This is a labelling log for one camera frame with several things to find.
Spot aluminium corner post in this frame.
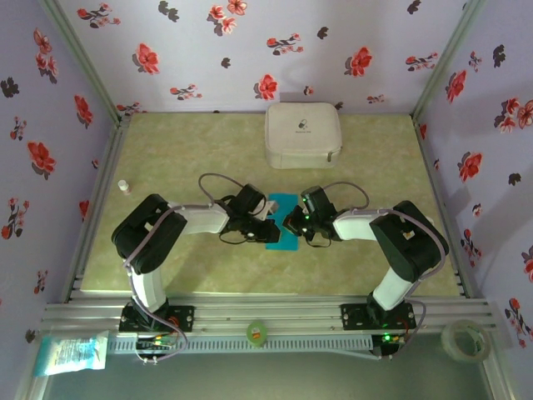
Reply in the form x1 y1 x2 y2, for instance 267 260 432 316
37 0 130 130
410 0 488 126

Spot aluminium lower frame bar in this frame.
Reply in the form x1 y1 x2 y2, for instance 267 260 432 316
14 332 55 400
481 332 517 400

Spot white zipped fabric case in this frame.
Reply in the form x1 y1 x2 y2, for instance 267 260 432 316
264 102 344 170

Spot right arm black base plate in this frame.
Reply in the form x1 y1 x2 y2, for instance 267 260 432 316
340 302 416 330

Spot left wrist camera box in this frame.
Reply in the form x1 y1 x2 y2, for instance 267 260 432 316
258 199 281 218

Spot green round lidded cup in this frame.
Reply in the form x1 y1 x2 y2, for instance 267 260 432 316
246 318 268 347

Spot grey slotted cable duct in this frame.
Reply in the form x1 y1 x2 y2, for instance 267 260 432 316
107 335 374 355

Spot clear adhesive tape roll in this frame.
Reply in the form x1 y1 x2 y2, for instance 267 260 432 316
441 319 491 363

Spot aluminium front mounting rail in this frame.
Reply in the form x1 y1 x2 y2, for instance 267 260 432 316
40 294 501 334

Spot aluminium side rail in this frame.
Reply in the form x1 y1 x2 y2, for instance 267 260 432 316
411 116 480 299
60 118 132 303

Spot blue white plastic packet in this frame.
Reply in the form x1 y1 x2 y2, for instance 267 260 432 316
32 331 110 378

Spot right arm lilac cable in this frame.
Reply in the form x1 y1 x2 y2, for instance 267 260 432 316
320 180 451 362

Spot blue square paper sheet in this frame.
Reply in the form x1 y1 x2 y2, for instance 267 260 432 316
264 192 301 253

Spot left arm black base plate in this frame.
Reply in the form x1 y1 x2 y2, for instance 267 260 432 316
119 305 196 333

